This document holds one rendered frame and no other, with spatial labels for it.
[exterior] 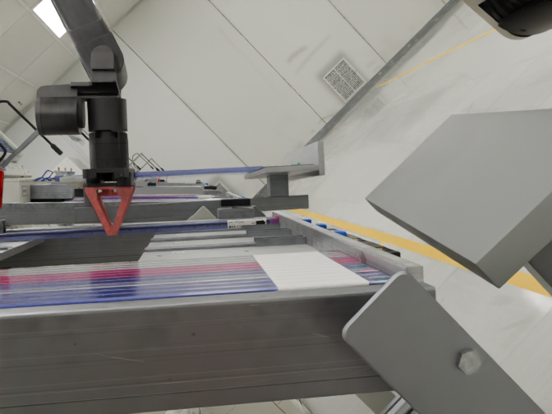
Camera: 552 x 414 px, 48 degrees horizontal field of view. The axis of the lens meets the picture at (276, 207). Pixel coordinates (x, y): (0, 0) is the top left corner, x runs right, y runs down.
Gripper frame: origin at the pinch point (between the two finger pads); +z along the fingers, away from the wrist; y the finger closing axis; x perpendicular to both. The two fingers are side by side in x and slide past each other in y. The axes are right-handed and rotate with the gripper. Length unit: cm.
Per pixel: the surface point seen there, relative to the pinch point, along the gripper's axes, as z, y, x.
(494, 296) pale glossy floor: 30, -76, 99
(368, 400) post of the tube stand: 42, -33, 48
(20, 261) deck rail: 5.1, -7.8, -15.7
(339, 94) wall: -118, -748, 217
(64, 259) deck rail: 5.0, -7.8, -8.8
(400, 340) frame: 2, 65, 23
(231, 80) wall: -139, -749, 68
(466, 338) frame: 2, 65, 27
